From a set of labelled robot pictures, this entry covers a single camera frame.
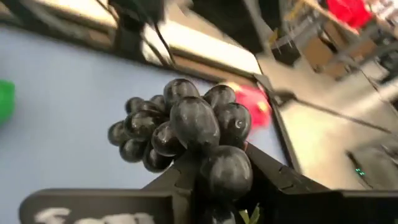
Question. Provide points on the red storage bins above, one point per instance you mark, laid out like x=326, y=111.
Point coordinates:
x=349, y=12

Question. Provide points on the pink dragon fruit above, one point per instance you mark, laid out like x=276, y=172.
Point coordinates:
x=256, y=109

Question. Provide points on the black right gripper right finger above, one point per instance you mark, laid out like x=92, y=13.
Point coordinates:
x=311, y=205

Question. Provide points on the black grape bunch with leaf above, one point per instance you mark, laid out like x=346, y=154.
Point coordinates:
x=192, y=124

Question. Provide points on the green lime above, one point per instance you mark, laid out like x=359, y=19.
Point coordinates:
x=5, y=101

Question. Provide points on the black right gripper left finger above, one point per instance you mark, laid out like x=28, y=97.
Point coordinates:
x=124, y=205

